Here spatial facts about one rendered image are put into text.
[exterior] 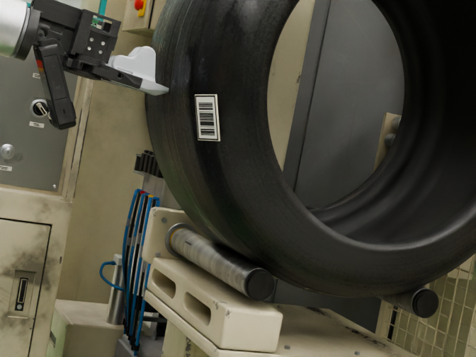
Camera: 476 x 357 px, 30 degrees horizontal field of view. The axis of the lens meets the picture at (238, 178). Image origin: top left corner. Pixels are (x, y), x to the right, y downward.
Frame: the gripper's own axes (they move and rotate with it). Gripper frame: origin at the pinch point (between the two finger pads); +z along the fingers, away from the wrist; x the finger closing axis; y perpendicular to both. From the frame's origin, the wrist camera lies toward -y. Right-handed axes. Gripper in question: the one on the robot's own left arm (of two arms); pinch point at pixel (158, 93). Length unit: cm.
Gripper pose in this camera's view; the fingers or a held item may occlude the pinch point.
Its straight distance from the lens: 124.1
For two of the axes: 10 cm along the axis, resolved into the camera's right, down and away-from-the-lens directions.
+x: -3.8, -1.1, 9.2
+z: 8.8, 2.6, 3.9
